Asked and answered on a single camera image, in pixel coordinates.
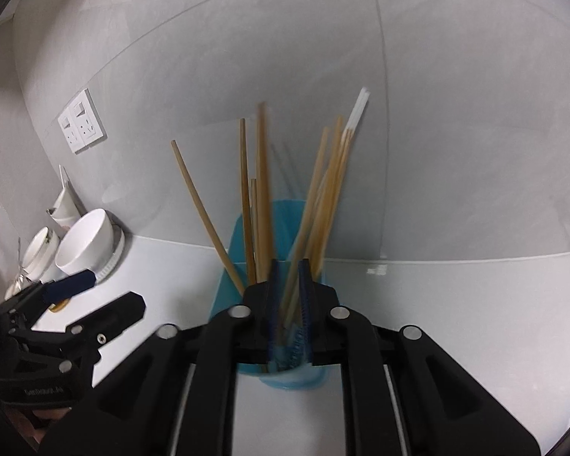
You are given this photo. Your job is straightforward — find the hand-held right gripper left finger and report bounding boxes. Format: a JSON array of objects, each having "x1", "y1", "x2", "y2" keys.
[{"x1": 42, "y1": 259, "x2": 281, "y2": 456}]

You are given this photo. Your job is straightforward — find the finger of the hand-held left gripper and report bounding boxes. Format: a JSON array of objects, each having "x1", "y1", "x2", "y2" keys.
[
  {"x1": 28, "y1": 291, "x2": 146, "y2": 382},
  {"x1": 0, "y1": 269, "x2": 98, "y2": 329}
]

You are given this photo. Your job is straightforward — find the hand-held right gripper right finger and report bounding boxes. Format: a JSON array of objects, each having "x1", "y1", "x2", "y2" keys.
[{"x1": 298, "y1": 258, "x2": 541, "y2": 456}]

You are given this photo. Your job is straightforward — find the blue plastic utensil holder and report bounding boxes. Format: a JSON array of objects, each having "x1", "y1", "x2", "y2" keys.
[{"x1": 208, "y1": 198, "x2": 334, "y2": 391}]

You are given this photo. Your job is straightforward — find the wooden chopstick white end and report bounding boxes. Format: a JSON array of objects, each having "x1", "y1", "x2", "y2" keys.
[
  {"x1": 250, "y1": 178, "x2": 262, "y2": 283},
  {"x1": 309, "y1": 128, "x2": 355, "y2": 271}
]

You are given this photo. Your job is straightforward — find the chopsticks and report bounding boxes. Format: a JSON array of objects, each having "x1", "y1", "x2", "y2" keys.
[{"x1": 171, "y1": 140, "x2": 246, "y2": 295}]

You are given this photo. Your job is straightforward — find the wooden chopstick small printed end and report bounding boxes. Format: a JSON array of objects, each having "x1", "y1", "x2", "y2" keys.
[{"x1": 239, "y1": 118, "x2": 258, "y2": 286}]

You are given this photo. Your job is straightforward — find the person's left hand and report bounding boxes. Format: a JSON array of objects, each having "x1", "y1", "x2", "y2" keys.
[{"x1": 26, "y1": 406, "x2": 73, "y2": 443}]

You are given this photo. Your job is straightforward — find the large white bowl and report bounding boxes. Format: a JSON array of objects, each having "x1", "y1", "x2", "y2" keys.
[{"x1": 54, "y1": 208, "x2": 115, "y2": 275}]

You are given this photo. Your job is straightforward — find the white lidded cup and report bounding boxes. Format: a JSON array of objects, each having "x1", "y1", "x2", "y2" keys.
[{"x1": 21, "y1": 226, "x2": 62, "y2": 280}]

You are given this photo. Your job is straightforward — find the white ribbed plate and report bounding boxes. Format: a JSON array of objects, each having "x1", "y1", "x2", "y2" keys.
[{"x1": 94, "y1": 221, "x2": 127, "y2": 282}]

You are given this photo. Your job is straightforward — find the white plastic chopstick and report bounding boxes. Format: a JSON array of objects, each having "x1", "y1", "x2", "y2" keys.
[
  {"x1": 347, "y1": 89, "x2": 372, "y2": 135},
  {"x1": 343, "y1": 86, "x2": 369, "y2": 134}
]

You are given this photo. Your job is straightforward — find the white wall socket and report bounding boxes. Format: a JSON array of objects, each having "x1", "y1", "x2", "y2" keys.
[
  {"x1": 57, "y1": 104, "x2": 87, "y2": 154},
  {"x1": 71, "y1": 87, "x2": 108, "y2": 146}
]

